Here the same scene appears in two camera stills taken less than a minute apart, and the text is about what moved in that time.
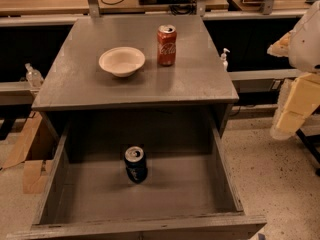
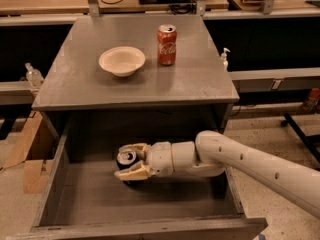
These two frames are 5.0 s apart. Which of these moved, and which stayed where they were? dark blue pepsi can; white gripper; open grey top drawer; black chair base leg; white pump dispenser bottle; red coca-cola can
Moved: dark blue pepsi can; white gripper
Stayed: red coca-cola can; open grey top drawer; black chair base leg; white pump dispenser bottle
